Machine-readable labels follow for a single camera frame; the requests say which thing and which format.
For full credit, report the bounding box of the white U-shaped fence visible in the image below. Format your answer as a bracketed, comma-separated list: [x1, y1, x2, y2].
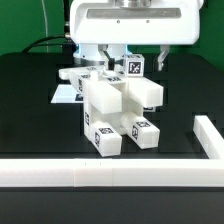
[0, 115, 224, 187]

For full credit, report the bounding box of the black cable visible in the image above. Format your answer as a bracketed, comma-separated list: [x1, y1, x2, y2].
[21, 33, 73, 54]

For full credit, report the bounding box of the white fiducial marker plate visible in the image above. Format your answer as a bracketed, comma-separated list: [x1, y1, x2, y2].
[51, 84, 83, 104]

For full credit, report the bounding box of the white thin cable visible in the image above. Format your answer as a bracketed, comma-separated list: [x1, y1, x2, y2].
[41, 0, 50, 54]

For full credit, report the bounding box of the white tagged cube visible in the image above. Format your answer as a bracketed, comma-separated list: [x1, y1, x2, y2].
[123, 54, 145, 76]
[143, 106, 156, 112]

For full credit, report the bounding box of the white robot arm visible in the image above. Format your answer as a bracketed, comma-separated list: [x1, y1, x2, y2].
[70, 0, 205, 69]

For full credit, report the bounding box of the white chair back frame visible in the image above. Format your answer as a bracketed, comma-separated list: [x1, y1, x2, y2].
[59, 66, 164, 114]

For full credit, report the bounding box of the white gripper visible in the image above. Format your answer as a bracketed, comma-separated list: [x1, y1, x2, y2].
[70, 0, 202, 71]

